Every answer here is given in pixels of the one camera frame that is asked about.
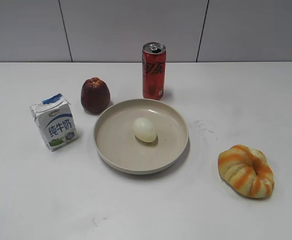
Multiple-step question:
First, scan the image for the white egg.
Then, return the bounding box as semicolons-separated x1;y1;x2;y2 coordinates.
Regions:
132;117;157;143

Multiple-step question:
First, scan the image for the beige round plate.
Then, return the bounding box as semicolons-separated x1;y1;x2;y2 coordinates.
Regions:
93;98;189;175

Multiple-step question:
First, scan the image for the dark red fruit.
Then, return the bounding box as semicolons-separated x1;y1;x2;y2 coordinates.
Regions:
80;77;111;115

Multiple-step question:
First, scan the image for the red cola can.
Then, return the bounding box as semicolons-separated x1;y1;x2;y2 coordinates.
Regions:
142;42;166;100

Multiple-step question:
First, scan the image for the white blue milk carton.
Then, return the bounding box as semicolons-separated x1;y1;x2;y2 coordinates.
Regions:
30;93;79;152

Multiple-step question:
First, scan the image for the orange striped bagel bread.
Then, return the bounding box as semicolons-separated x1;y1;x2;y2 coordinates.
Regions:
217;144;275;199

